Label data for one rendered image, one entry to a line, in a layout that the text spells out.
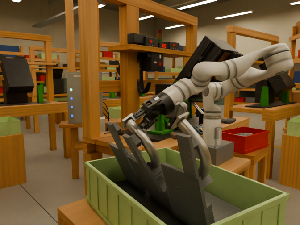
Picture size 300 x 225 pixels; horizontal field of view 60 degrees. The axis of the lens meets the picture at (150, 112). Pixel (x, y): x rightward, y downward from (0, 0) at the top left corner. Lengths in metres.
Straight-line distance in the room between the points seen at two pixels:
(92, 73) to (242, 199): 1.25
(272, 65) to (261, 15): 10.87
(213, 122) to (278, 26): 10.31
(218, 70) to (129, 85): 1.22
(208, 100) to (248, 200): 0.59
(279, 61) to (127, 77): 1.28
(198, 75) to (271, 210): 0.47
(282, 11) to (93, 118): 10.37
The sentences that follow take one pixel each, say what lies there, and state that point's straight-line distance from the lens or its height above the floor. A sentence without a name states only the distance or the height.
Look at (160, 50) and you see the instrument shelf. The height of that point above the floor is 1.52.
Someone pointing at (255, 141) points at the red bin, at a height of 0.87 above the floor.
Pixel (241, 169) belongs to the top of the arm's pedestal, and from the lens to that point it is 1.45.
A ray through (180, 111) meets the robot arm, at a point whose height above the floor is 1.19.
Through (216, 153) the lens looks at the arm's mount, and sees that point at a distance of 1.37.
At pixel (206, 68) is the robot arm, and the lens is 0.93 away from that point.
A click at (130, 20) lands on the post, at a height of 1.73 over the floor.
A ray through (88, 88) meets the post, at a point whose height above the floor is 1.23.
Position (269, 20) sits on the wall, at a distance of 11.75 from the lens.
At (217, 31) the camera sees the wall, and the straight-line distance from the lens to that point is 12.88.
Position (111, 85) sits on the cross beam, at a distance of 2.07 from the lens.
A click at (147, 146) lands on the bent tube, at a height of 1.09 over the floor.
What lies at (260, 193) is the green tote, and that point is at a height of 0.93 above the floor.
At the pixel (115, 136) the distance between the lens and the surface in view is 0.94.
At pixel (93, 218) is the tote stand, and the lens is 1.05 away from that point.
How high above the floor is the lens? 1.30
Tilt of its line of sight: 8 degrees down
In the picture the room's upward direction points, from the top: straight up
